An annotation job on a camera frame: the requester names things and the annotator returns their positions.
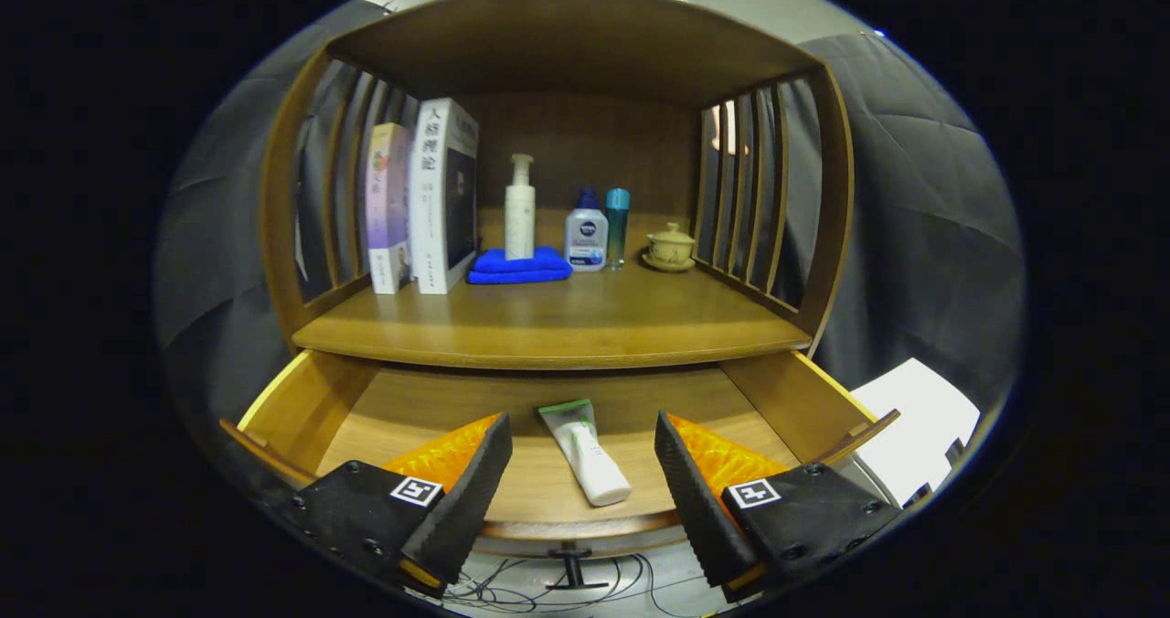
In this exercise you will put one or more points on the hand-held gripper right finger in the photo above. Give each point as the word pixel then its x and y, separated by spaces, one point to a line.
pixel 699 508

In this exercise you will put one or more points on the wooden cabinet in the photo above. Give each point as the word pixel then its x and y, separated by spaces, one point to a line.
pixel 567 42

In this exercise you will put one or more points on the thick white book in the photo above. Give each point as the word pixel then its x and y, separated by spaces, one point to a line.
pixel 430 197

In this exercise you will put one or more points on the purple book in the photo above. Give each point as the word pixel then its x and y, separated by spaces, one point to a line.
pixel 386 207

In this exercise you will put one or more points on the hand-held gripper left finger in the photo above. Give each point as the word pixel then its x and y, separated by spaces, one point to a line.
pixel 475 495

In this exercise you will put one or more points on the wooden countertop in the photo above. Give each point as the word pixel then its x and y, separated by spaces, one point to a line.
pixel 585 325

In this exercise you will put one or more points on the beige lidded tea cup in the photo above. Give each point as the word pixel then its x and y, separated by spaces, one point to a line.
pixel 672 245

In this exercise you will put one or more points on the white green tube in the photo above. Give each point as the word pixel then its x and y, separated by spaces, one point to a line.
pixel 590 458

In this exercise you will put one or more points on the beige saucer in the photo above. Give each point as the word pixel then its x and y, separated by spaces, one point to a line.
pixel 667 268

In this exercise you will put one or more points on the blue folded towel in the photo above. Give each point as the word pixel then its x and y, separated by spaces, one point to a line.
pixel 516 269

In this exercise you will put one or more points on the wooden drawer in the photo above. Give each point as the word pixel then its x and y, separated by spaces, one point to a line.
pixel 640 408

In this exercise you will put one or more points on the clear bottle teal cap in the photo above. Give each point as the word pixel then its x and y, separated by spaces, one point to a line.
pixel 618 225

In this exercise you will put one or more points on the white bottle blue pump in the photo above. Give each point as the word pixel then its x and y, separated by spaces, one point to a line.
pixel 586 239

